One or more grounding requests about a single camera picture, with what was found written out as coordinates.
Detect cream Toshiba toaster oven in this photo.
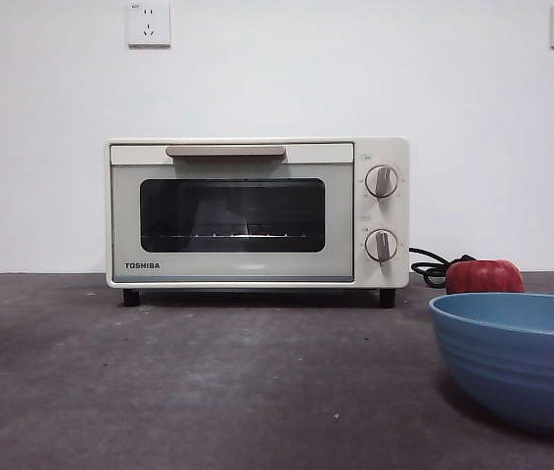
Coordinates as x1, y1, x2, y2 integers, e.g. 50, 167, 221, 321
104, 136, 411, 309

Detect black oven power cable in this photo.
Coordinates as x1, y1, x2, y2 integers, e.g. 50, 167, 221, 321
407, 244, 479, 289

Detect round cream oven knob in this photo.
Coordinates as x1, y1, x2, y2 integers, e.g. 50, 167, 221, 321
363, 164, 401, 200
363, 227, 399, 262

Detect blue ribbed bowl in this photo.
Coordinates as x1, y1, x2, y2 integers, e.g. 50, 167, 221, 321
428, 292, 554, 437

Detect oven door with glass window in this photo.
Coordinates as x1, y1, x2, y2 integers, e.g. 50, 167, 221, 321
109, 142, 355, 284

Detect red apple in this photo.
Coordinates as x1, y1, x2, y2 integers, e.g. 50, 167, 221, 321
445, 258, 526, 296

